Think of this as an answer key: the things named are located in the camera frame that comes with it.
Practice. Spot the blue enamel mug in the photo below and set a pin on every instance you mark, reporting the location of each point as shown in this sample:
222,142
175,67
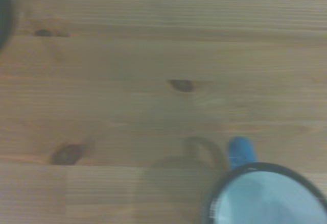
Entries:
268,198

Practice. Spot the wooden mug tree black base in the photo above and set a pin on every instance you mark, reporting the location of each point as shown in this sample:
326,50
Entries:
3,12

